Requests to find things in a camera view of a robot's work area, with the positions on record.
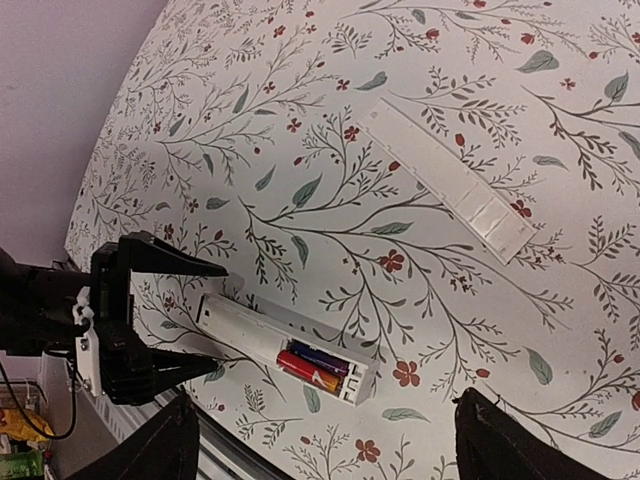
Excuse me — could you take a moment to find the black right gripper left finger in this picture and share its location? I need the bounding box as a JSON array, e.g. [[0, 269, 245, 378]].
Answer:
[[70, 394, 200, 480]]

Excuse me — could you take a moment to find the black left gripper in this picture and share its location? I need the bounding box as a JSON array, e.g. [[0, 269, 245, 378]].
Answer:
[[90, 232, 228, 405]]

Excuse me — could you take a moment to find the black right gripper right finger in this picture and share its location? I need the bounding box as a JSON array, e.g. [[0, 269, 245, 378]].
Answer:
[[454, 387, 595, 480]]

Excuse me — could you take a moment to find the white air conditioner remote control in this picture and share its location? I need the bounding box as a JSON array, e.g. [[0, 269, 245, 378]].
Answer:
[[197, 295, 379, 406]]

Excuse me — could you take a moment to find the white remote battery cover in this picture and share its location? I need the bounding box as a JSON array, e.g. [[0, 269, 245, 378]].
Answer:
[[357, 98, 535, 265]]

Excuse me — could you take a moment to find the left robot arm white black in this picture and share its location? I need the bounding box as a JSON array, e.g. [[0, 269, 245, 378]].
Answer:
[[1, 231, 228, 406]]

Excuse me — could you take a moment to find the yellow chips bag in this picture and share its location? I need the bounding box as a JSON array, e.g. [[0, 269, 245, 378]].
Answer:
[[0, 408, 54, 443]]

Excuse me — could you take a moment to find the floral patterned table mat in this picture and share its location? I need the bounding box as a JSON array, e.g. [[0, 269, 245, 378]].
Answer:
[[65, 1, 639, 479]]

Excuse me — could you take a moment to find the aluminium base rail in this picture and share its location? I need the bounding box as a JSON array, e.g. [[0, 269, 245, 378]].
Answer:
[[101, 391, 291, 479]]

